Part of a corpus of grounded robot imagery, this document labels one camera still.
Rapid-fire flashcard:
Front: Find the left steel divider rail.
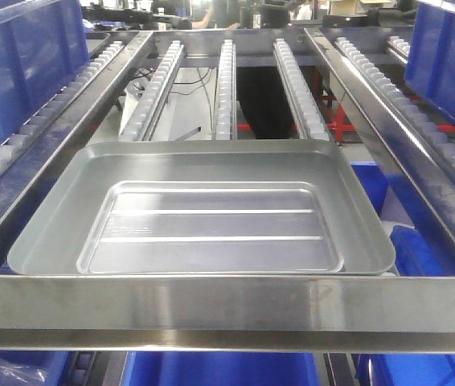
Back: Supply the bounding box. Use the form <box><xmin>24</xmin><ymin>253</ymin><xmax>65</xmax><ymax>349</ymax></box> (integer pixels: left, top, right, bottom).
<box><xmin>0</xmin><ymin>31</ymin><xmax>154</xmax><ymax>268</ymax></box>

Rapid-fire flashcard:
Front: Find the left white roller track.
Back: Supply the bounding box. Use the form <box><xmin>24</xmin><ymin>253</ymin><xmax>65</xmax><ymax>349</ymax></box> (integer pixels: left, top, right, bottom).
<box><xmin>118</xmin><ymin>40</ymin><xmax>184</xmax><ymax>142</ymax></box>

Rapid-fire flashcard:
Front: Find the white roller track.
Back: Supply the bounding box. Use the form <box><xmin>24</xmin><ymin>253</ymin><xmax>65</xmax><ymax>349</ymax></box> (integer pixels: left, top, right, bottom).
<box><xmin>118</xmin><ymin>40</ymin><xmax>184</xmax><ymax>142</ymax></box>
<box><xmin>211</xmin><ymin>39</ymin><xmax>237</xmax><ymax>140</ymax></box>
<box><xmin>273</xmin><ymin>39</ymin><xmax>330</xmax><ymax>142</ymax></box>

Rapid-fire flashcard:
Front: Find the blue bin upper right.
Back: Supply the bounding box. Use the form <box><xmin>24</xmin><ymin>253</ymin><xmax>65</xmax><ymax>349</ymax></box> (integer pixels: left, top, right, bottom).
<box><xmin>405</xmin><ymin>1</ymin><xmax>455</xmax><ymax>125</ymax></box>

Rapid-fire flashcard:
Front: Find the red metal frame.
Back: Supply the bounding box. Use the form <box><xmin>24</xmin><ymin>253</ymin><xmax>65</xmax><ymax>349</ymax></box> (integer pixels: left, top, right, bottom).
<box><xmin>235</xmin><ymin>66</ymin><xmax>455</xmax><ymax>142</ymax></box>

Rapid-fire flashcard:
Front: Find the blue bin upper left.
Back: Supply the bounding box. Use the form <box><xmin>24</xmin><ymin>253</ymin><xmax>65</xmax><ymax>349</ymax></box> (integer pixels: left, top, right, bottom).
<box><xmin>0</xmin><ymin>1</ymin><xmax>89</xmax><ymax>144</ymax></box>

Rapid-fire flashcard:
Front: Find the blue bin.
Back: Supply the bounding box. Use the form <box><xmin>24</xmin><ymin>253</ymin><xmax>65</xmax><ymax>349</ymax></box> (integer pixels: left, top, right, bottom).
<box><xmin>121</xmin><ymin>351</ymin><xmax>320</xmax><ymax>385</ymax></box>
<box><xmin>0</xmin><ymin>351</ymin><xmax>71</xmax><ymax>385</ymax></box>
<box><xmin>356</xmin><ymin>354</ymin><xmax>455</xmax><ymax>385</ymax></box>
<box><xmin>405</xmin><ymin>1</ymin><xmax>455</xmax><ymax>125</ymax></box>
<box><xmin>351</xmin><ymin>162</ymin><xmax>446</xmax><ymax>277</ymax></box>
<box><xmin>0</xmin><ymin>1</ymin><xmax>89</xmax><ymax>144</ymax></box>

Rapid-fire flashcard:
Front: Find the blue bin lower centre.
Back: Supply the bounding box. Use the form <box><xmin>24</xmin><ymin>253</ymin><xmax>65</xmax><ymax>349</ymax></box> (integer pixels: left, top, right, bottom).
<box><xmin>121</xmin><ymin>351</ymin><xmax>320</xmax><ymax>385</ymax></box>

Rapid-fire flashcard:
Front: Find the middle white roller track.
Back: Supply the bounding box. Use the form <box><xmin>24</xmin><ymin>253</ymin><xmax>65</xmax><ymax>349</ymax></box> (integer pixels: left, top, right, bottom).
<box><xmin>211</xmin><ymin>39</ymin><xmax>237</xmax><ymax>140</ymax></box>

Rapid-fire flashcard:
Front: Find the person in background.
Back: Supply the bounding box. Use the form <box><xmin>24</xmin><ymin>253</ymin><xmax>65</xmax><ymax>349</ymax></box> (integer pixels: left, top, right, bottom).
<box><xmin>191</xmin><ymin>0</ymin><xmax>247</xmax><ymax>30</ymax></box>

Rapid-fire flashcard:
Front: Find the far right roller track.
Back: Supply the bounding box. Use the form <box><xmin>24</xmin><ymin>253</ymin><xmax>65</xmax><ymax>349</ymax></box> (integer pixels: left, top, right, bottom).
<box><xmin>334</xmin><ymin>37</ymin><xmax>455</xmax><ymax>170</ymax></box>

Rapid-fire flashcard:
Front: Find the blue bin lower left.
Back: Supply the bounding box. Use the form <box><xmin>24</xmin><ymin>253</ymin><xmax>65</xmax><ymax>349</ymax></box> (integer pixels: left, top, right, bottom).
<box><xmin>0</xmin><ymin>351</ymin><xmax>71</xmax><ymax>385</ymax></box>

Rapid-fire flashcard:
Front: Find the right steel divider rail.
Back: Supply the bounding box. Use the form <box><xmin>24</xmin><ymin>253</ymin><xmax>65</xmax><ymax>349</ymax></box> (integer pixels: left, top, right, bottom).
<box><xmin>305</xmin><ymin>28</ymin><xmax>455</xmax><ymax>262</ymax></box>

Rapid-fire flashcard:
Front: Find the blue bin lower right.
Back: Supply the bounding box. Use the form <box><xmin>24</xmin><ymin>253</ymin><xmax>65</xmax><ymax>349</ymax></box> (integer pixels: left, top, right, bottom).
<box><xmin>356</xmin><ymin>354</ymin><xmax>455</xmax><ymax>385</ymax></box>

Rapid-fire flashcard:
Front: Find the large silver tray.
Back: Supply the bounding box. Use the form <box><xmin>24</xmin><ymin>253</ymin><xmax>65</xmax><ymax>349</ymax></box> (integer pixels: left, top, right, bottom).
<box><xmin>7</xmin><ymin>140</ymin><xmax>395</xmax><ymax>275</ymax></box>

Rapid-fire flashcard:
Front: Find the steel front shelf rail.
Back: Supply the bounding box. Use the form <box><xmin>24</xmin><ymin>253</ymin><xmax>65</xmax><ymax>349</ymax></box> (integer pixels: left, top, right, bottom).
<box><xmin>0</xmin><ymin>275</ymin><xmax>455</xmax><ymax>353</ymax></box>

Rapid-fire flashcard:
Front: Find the right white roller track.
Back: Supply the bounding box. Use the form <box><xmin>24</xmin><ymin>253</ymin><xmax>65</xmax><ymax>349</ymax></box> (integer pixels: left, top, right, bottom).
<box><xmin>273</xmin><ymin>39</ymin><xmax>330</xmax><ymax>142</ymax></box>

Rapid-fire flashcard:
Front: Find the small silver tray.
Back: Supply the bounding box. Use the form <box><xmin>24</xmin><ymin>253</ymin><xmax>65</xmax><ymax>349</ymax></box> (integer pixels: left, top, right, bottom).
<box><xmin>76</xmin><ymin>180</ymin><xmax>343</xmax><ymax>274</ymax></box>

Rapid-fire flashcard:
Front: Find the steel divider rail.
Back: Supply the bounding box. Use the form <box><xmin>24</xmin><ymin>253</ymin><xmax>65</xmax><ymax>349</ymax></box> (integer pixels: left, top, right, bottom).
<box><xmin>0</xmin><ymin>31</ymin><xmax>154</xmax><ymax>268</ymax></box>
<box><xmin>305</xmin><ymin>28</ymin><xmax>455</xmax><ymax>262</ymax></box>

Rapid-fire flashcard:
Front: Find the blue bin right middle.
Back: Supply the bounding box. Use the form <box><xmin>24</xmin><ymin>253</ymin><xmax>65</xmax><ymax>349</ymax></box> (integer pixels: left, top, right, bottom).
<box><xmin>351</xmin><ymin>162</ymin><xmax>446</xmax><ymax>277</ymax></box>

